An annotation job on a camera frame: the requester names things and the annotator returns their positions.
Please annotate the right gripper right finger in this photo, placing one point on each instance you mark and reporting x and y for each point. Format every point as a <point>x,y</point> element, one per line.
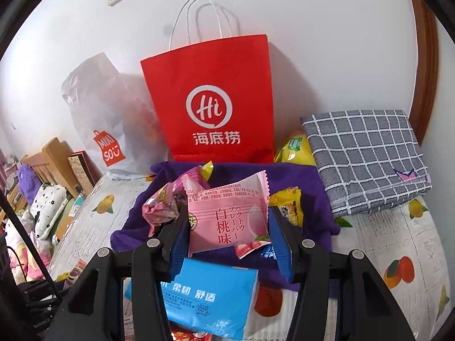
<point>285,241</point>

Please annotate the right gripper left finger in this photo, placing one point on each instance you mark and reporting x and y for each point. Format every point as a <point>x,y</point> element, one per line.
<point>176,244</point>

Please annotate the pink triangular snack pack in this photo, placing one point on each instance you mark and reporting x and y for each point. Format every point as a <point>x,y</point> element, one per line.
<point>164,205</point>

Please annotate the pink peach cake packet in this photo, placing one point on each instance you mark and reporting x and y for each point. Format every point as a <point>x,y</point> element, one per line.
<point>234,215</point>

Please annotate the blue chocolate chip cookie bag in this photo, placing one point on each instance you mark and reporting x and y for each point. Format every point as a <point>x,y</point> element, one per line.
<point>268,252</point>

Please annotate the purple fleece blanket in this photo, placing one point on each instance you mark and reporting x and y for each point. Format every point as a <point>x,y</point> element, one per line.
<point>319,223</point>

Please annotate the yellow triangular snack pack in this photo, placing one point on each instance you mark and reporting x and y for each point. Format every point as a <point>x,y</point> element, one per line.
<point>289,203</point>

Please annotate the magenta crumpled snack wrapper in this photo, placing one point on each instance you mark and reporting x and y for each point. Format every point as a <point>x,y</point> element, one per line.
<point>199,173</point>

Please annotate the blue tissue pack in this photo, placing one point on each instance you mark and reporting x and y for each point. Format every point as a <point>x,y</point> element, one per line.
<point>211,298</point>

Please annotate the yellow green snack bag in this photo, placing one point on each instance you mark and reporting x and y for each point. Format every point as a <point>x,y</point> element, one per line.
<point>297,151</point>

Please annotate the red snack packet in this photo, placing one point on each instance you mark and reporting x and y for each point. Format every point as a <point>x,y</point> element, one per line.
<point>179,334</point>

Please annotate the brown framed picture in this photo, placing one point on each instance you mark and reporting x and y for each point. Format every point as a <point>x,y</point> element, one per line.
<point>83,168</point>

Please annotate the grey checked folded cloth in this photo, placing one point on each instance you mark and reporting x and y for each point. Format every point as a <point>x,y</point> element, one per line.
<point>368,160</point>

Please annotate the fruit print lace tablecloth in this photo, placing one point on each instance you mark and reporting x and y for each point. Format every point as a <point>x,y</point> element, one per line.
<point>402,243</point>

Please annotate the white black dotted pillow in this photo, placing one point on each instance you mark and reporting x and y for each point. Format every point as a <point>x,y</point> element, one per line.
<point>46,207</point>

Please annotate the white Miniso plastic bag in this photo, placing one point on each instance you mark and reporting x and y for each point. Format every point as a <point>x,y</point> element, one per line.
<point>115,119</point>

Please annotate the wooden chair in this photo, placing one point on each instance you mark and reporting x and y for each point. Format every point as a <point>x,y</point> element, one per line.
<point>51,165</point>

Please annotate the red paper Haidilao bag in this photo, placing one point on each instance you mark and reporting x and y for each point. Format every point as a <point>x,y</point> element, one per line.
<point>214,100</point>

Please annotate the purple plush toy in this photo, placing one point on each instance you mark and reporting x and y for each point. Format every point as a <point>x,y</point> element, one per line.
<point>28,183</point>

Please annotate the brown wooden door frame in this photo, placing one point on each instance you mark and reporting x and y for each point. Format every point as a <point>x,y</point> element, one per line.
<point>427,69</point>

